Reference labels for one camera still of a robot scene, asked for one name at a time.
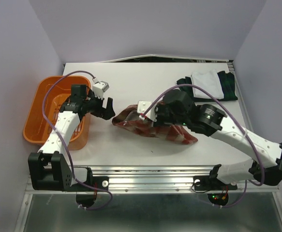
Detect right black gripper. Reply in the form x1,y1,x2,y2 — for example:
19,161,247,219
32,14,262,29
147,103,188,127

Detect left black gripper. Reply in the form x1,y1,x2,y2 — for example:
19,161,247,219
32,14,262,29
83,90,115,120

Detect red plaid skirt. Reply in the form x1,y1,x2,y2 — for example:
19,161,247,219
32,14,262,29
112,104,198,145

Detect white garment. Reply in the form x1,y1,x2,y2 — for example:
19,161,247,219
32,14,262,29
191,69,224,99

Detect green plaid skirt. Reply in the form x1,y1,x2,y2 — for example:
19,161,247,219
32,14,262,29
177,71,238,102

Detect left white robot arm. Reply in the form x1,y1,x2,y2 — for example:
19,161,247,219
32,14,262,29
28,81,115,191

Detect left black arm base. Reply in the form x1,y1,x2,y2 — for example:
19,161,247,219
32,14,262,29
66,176,113,211

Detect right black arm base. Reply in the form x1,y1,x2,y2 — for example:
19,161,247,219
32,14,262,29
191,175,238,207

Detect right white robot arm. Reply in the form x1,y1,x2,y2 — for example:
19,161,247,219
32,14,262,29
154,89,282,189

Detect orange plastic bin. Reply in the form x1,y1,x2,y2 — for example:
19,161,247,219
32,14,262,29
23,75,91,150

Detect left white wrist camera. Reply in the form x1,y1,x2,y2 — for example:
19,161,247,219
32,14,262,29
92,81,109,100

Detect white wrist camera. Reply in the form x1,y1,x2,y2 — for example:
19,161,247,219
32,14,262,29
137,101,157,122
92,81,109,100

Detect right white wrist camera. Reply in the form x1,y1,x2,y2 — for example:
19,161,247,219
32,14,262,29
137,101,157,122

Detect aluminium rail frame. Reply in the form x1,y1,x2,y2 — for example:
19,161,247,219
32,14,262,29
14,59,282,232

